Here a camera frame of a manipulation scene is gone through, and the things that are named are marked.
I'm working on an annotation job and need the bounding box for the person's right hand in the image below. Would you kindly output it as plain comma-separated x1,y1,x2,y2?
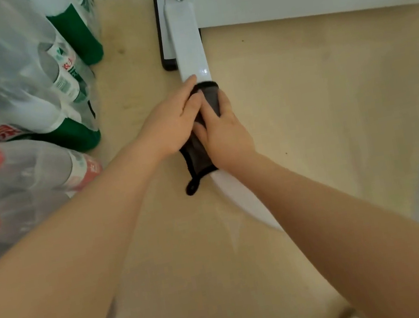
186,82,261,179

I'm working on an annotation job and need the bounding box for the person's left hand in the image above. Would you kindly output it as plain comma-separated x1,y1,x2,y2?
127,73,212,165

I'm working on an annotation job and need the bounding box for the dark grey cleaning cloth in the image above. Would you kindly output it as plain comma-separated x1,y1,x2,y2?
168,79,236,197

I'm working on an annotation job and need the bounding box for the person's left forearm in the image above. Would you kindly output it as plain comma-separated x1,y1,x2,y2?
0,137,188,318

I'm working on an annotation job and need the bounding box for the person's right forearm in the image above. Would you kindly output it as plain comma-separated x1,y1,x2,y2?
229,123,419,318

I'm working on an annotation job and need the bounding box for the stack of water bottle packs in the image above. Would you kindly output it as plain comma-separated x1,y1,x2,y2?
0,0,140,277

